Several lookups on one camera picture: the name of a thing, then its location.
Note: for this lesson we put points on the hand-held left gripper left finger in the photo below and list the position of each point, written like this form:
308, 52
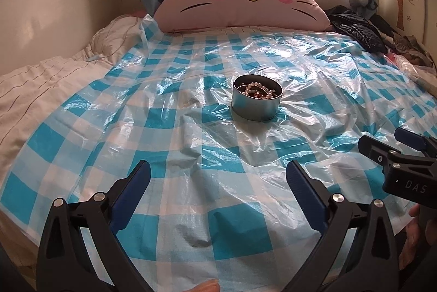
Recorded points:
131, 196

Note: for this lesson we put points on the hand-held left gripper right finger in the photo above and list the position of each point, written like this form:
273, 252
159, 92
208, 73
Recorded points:
305, 199

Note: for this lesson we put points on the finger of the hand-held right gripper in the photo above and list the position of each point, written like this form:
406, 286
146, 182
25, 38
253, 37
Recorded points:
411, 138
375, 150

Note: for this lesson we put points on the round metal tin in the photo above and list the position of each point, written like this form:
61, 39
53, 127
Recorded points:
254, 109

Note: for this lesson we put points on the person's right hand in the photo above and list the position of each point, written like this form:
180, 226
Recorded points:
411, 237

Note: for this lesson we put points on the clear plastic bag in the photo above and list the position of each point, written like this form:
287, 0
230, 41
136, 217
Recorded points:
414, 68

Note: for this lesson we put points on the blue checkered plastic sheet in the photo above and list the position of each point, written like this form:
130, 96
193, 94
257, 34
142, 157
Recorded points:
153, 128

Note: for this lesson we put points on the pile of clothes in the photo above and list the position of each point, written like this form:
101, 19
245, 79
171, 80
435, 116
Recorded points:
409, 46

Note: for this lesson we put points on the black jacket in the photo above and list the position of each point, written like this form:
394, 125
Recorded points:
358, 29

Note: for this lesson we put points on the white quilt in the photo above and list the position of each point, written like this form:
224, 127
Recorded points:
41, 87

